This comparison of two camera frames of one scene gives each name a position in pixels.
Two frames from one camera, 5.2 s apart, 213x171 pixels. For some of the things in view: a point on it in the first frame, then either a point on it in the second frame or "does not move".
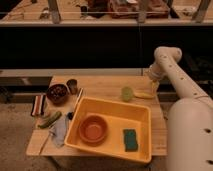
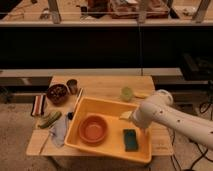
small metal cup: x=72 y=85 does not move
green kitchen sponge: x=129 y=137 does not move
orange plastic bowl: x=93 y=130 does not move
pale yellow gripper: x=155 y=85 → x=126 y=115
